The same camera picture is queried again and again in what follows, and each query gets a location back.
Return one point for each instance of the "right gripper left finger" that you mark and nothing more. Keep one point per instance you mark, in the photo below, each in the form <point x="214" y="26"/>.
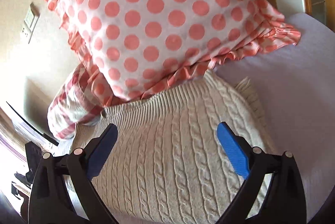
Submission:
<point x="49" y="198"/>

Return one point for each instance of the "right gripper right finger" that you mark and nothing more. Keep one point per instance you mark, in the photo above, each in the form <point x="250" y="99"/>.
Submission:
<point x="285" y="198"/>

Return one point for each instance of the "beige cable-knit sweater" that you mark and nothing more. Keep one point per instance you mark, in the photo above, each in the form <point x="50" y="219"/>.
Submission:
<point x="167" y="165"/>

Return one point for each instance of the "red plaid pillow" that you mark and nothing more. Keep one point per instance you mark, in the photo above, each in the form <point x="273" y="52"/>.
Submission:
<point x="80" y="101"/>

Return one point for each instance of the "lavender bed cover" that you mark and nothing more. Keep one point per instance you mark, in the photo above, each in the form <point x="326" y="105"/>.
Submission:
<point x="295" y="85"/>

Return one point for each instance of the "pink polka dot pillow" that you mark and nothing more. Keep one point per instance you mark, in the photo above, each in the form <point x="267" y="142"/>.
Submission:
<point x="133" y="49"/>

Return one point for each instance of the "wall power socket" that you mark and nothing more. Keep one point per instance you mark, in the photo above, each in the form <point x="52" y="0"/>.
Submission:
<point x="29" y="23"/>

